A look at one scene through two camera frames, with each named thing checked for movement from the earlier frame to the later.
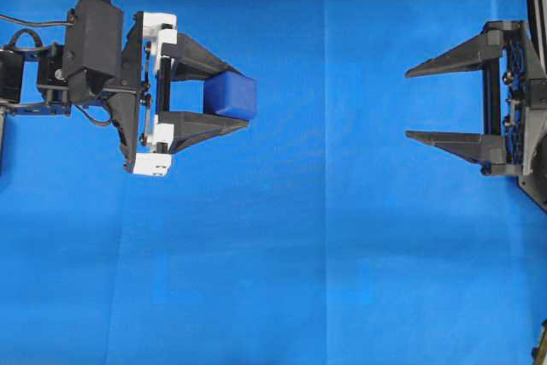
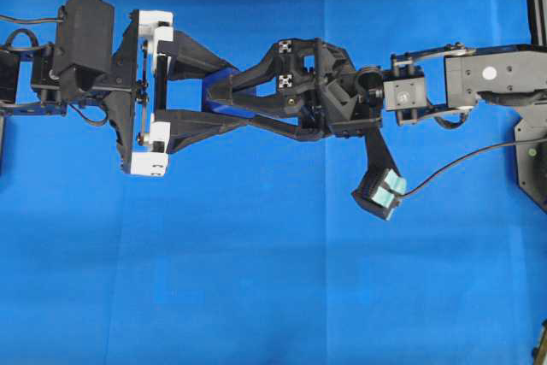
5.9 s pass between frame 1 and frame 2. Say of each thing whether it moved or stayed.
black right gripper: moved
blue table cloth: stayed
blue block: stayed
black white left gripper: stayed
